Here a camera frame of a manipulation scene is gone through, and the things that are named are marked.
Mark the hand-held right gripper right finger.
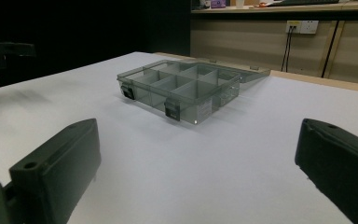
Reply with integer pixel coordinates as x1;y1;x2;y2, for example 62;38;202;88
294;118;358;224

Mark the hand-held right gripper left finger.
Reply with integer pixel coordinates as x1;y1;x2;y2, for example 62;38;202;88
3;118;102;224

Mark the transparent grey organizer box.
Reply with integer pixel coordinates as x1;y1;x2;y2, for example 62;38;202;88
117;59;271;126

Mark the white table sheet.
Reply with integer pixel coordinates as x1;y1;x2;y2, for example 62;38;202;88
0;51;358;224

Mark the wooden shelf with items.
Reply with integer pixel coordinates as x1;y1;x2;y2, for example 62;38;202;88
190;0;358;15

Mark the black power cable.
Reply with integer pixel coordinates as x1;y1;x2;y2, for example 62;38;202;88
281;25;296;73

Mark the white wall socket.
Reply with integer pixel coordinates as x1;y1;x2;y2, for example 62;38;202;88
285;20;320;35

